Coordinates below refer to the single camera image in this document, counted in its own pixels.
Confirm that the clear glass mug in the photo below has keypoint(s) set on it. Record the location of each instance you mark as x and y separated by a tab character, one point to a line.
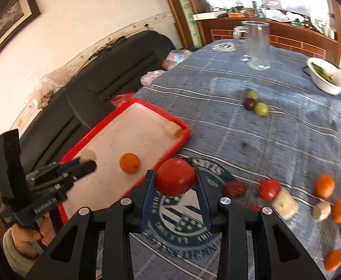
238	42

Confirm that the clear crumpled plastic bag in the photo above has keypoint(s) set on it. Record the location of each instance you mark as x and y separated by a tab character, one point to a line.
48	84

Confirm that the pink white plastic bag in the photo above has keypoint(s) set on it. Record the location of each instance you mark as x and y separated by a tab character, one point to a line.
151	77

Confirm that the green grape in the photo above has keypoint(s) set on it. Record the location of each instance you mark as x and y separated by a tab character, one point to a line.
261	109
252	94

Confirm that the dark framed picture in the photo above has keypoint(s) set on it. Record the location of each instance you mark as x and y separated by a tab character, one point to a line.
7	20

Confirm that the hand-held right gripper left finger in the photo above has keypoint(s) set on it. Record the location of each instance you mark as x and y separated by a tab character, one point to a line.
147	201

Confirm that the wooden arch frame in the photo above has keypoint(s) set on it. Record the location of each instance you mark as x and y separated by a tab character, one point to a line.
177	8

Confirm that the blue plaid tablecloth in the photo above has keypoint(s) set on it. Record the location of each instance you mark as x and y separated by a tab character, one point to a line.
217	116

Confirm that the clear glass pitcher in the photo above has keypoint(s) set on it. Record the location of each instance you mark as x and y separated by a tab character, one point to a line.
257	45

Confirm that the black leather sofa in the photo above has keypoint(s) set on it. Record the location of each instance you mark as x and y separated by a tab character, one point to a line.
100	73

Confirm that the green vegetables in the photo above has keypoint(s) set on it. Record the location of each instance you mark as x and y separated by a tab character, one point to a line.
322	71

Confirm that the dark purple grape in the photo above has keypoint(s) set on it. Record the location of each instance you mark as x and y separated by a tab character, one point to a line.
249	103

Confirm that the red plastic bag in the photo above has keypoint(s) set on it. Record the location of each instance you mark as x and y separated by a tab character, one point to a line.
121	99

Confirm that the dark red fruit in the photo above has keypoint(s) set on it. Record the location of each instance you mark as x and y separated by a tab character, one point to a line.
236	188

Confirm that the person's left forearm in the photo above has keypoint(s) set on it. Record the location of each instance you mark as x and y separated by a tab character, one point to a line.
13	253

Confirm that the white bowl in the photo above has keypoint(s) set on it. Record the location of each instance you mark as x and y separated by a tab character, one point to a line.
326	83

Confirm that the large beige block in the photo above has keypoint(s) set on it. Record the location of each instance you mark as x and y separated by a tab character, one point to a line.
285	204

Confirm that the beige chunk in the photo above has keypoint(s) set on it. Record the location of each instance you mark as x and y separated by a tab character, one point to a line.
87	154
321	211
174	129

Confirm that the clear bag with blue packet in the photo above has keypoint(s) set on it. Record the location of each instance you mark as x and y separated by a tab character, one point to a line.
177	57

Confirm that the orange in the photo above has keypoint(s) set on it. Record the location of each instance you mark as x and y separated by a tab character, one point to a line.
334	259
129	163
340	211
324	186

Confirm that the red tray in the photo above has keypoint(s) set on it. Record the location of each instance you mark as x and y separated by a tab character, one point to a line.
129	128

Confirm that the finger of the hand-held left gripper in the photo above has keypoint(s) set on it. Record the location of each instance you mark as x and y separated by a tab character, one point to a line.
68	165
84	169

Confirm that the wooden counter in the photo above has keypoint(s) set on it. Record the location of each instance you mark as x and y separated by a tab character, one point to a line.
284	33

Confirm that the person's left hand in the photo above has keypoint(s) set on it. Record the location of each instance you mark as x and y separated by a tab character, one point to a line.
27	234

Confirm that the white flat box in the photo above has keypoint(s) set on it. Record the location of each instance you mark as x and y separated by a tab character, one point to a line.
208	15

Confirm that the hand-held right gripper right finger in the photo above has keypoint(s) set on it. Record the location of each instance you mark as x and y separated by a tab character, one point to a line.
204	202

